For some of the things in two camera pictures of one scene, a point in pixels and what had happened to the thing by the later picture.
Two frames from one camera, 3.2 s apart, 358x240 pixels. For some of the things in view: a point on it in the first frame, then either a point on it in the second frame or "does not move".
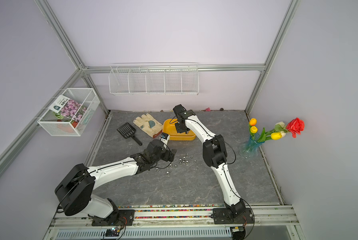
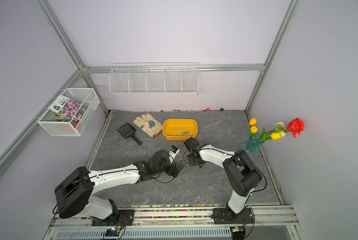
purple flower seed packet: [68, 108] does not move
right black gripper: [178, 128] -> [190, 160]
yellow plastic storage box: [169, 127] does not move
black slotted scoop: [127, 131] does not move
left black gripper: [166, 157] -> [170, 172]
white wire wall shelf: [154, 78] does not move
